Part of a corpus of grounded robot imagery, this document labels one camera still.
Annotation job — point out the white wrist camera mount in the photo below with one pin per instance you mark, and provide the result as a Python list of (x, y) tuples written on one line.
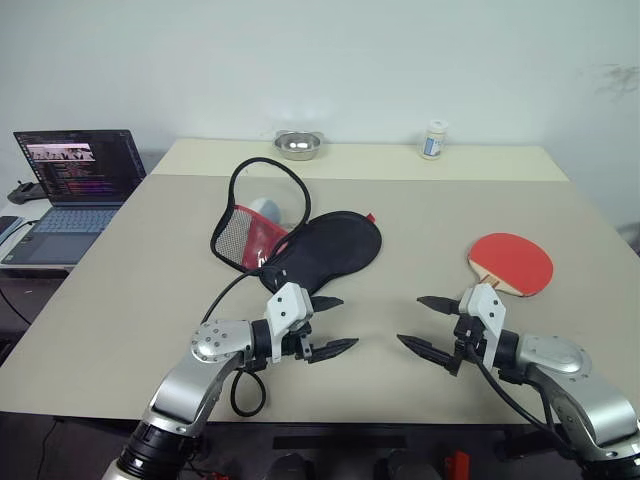
[(290, 305), (482, 303)]

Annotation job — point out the steel bowl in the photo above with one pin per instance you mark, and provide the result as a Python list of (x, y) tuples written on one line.
[(298, 146)]

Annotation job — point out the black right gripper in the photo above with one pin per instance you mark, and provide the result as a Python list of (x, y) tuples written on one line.
[(467, 334)]

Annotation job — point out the small red object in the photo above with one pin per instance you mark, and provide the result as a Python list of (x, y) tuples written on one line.
[(457, 464)]

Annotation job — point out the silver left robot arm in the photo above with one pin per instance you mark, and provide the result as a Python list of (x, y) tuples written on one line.
[(200, 380)]

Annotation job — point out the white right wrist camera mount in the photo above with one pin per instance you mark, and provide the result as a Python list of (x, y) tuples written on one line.
[(482, 303)]

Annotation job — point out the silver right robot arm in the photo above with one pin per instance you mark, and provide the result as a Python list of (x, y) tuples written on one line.
[(565, 362)]

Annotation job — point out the dark smartphone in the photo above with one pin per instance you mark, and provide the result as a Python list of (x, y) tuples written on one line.
[(7, 226)]

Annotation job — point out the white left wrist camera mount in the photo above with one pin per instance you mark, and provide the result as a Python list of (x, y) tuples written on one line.
[(290, 305)]

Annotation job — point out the black table frame bar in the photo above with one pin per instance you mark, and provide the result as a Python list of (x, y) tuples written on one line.
[(337, 442)]

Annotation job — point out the white plastic bottle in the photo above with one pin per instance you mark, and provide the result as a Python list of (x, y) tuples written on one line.
[(434, 141)]

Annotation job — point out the red table tennis paddle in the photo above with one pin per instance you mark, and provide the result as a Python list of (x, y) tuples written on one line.
[(515, 261)]

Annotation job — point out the dark rounded shape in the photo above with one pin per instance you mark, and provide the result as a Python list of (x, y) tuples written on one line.
[(291, 467), (402, 465)]

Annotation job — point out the black and red paddle case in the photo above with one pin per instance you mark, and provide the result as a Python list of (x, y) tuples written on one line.
[(340, 245)]

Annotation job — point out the pale blue rounded object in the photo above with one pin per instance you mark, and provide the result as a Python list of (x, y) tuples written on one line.
[(266, 208)]

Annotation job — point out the black handheld controller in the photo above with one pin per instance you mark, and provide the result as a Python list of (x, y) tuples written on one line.
[(22, 193)]

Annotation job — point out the blue laptop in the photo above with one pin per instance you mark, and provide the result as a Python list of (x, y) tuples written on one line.
[(75, 167)]

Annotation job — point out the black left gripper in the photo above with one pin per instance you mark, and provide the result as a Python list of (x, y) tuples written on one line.
[(301, 345)]

